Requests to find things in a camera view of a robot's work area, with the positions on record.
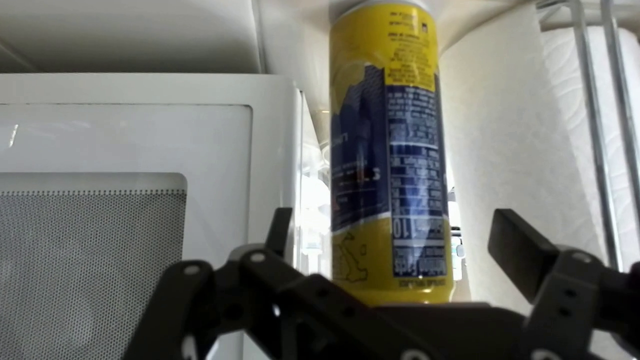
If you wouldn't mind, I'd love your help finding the yellow and blue spray can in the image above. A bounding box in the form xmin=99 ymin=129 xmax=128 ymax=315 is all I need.
xmin=327 ymin=0 xmax=455 ymax=307

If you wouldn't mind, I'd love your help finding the white microwave oven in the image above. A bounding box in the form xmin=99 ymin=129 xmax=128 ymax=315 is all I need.
xmin=0 ymin=70 xmax=334 ymax=360

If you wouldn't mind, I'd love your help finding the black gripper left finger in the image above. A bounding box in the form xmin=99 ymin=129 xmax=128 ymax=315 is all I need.
xmin=122 ymin=205 xmax=376 ymax=360

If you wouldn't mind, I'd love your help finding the white paper towel roll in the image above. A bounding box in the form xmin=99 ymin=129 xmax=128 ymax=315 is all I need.
xmin=437 ymin=6 xmax=640 ymax=297

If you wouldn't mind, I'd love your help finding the metal paper towel holder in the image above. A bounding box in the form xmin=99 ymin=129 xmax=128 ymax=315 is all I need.
xmin=536 ymin=0 xmax=640 ymax=271

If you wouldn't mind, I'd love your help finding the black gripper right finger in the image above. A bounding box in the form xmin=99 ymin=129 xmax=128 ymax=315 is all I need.
xmin=487 ymin=205 xmax=640 ymax=360

